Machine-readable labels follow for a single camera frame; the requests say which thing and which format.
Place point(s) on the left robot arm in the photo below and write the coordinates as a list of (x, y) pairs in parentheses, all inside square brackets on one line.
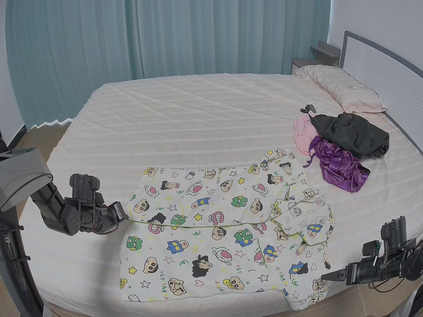
[(23, 173)]

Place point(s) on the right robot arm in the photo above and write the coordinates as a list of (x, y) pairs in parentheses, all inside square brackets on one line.
[(393, 233)]

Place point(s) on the pink garment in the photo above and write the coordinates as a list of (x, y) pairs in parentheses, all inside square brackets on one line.
[(302, 134)]

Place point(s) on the bed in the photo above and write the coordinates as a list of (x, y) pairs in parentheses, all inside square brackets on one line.
[(181, 117)]

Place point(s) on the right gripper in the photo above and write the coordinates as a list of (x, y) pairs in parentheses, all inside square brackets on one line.
[(362, 272)]

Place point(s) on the white printed pyjama top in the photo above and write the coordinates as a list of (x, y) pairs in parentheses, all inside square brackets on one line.
[(214, 236)]

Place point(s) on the purple satin garment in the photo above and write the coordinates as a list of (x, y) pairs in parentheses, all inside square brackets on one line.
[(340, 170)]

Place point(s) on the black garment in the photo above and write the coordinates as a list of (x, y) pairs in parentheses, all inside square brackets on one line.
[(353, 134)]

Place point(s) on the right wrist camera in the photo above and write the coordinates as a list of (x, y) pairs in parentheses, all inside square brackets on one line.
[(370, 249)]

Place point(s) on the grey bedside table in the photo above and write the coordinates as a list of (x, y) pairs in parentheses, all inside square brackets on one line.
[(322, 53)]

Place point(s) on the blue-green curtain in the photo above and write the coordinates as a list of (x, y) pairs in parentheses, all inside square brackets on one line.
[(132, 28)]

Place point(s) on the pale pink pillow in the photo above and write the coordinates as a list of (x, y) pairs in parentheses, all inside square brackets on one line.
[(347, 87)]

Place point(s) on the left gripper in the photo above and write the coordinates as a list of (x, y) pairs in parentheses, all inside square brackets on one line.
[(110, 216)]

